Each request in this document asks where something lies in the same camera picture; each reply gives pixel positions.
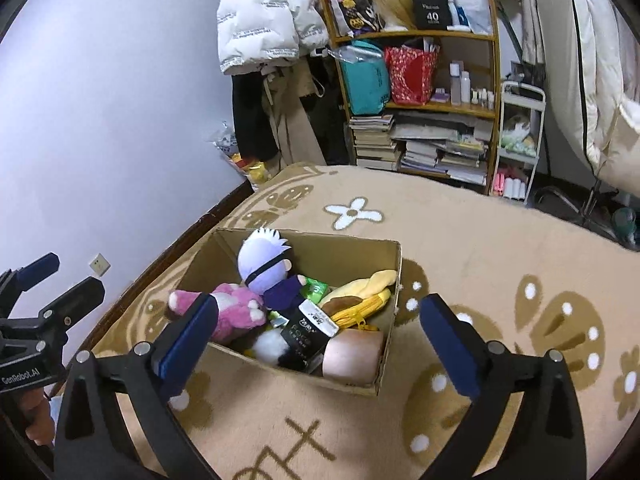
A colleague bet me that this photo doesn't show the wooden shelf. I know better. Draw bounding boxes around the wooden shelf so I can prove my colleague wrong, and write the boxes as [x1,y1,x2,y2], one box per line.
[320,0,501,196]

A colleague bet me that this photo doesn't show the teal bag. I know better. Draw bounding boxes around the teal bag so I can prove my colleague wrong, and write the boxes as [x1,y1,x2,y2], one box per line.
[330,40,392,116]

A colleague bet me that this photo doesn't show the person's left hand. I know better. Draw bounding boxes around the person's left hand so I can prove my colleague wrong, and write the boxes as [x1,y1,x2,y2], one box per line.
[21,389,57,447]

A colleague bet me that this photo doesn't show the white trolley cart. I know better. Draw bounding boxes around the white trolley cart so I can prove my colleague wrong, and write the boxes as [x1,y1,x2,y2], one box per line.
[492,80,546,206]

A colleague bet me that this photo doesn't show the green tissue pack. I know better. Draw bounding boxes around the green tissue pack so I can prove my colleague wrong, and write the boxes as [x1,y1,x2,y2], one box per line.
[269,277,331,322]

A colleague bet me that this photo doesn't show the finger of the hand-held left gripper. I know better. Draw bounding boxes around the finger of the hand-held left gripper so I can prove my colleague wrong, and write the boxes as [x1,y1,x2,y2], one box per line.
[0,253,61,314]
[35,276,106,336]

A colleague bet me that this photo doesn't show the black chair base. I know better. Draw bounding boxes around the black chair base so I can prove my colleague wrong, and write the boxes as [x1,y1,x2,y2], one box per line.
[532,185,621,241]

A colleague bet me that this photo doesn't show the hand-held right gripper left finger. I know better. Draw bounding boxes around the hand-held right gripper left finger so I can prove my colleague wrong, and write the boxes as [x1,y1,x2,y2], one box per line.
[54,292,220,480]

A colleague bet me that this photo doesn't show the printed black tote bag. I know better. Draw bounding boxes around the printed black tote bag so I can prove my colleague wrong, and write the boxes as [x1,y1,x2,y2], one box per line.
[324,0,386,37]

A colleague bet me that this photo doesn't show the black hanging clothes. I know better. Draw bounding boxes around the black hanging clothes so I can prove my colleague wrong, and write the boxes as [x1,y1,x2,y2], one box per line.
[231,67,281,166]

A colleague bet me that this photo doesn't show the pink bear plush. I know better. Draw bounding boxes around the pink bear plush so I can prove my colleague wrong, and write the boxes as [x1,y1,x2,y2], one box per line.
[167,282,269,344]

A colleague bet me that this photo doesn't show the cardboard box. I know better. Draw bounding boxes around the cardboard box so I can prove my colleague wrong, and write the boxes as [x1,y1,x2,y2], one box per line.
[172,228,404,398]

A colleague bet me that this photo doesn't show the beige hanging trousers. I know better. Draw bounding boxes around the beige hanging trousers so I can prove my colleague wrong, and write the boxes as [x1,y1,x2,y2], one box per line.
[260,62,326,169]

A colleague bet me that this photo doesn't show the beige pink roll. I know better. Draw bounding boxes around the beige pink roll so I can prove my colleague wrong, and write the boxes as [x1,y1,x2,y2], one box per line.
[322,331,385,387]

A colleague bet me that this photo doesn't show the white puffer jacket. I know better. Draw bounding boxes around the white puffer jacket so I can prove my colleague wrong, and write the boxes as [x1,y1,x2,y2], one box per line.
[216,0,331,76]

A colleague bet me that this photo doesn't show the clear bag of toys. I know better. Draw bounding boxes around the clear bag of toys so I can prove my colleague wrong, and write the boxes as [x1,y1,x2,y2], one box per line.
[209,120,274,186]

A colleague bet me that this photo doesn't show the white and black plush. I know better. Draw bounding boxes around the white and black plush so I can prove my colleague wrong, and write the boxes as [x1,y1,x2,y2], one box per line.
[250,330,326,374]

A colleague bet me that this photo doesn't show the row of small bottles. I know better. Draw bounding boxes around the row of small bottles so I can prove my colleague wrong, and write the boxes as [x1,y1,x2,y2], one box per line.
[470,87,497,110]

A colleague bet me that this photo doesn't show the blonde wig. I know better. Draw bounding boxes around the blonde wig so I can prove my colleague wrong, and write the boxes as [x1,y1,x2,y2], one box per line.
[370,0,417,31]

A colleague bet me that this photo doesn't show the black box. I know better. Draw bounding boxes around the black box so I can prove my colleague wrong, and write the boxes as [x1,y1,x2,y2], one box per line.
[411,0,454,31]

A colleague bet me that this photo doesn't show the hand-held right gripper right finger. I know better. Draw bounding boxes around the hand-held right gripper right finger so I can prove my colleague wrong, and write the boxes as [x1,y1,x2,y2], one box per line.
[419,294,587,480]

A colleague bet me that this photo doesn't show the cream padded coat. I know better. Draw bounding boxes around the cream padded coat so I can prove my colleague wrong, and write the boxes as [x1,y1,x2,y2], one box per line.
[542,0,640,181]

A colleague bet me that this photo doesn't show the dark wooden bed frame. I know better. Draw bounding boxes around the dark wooden bed frame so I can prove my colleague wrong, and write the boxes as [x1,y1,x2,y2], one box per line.
[90,177,256,343]

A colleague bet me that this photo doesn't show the purple-clothed doll plush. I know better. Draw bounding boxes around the purple-clothed doll plush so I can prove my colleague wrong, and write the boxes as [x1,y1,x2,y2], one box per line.
[237,228,309,319]

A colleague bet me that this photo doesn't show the messy pile of books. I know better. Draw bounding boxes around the messy pile of books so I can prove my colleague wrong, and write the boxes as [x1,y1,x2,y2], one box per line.
[390,112,494,186]

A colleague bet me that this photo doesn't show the black packet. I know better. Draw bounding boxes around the black packet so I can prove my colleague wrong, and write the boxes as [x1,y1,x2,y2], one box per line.
[280,297,341,362]

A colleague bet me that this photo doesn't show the black hanging garment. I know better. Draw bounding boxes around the black hanging garment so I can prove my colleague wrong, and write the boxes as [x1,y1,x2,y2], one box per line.
[305,52,351,166]

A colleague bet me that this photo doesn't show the yellow bear plush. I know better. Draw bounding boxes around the yellow bear plush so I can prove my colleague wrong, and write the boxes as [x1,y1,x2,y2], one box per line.
[318,269,399,334]

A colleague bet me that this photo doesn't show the stack of books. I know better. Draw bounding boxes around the stack of books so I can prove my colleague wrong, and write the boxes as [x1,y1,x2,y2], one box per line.
[348,114,401,171]

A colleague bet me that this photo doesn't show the red patterned bag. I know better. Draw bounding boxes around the red patterned bag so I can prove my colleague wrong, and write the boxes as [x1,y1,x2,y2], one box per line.
[384,42,441,106]

